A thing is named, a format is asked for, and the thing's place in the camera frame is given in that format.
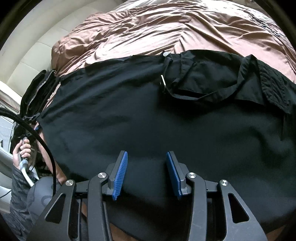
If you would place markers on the stack of folded dark clothes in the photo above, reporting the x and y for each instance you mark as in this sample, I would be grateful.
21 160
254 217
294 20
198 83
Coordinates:
38 93

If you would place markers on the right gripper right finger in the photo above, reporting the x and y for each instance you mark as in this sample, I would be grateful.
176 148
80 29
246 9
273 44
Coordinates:
177 172

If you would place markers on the cream padded headboard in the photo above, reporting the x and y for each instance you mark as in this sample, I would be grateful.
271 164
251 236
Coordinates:
27 51

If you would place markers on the black pants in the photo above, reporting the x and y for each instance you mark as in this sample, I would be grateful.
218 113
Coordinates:
224 117

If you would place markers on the person's left hand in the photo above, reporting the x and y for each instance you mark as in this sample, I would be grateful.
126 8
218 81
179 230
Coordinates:
22 151

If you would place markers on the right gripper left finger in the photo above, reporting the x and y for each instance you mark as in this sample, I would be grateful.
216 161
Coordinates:
116 174

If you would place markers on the brown bed sheet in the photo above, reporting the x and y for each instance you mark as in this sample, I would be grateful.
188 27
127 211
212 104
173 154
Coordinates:
153 27

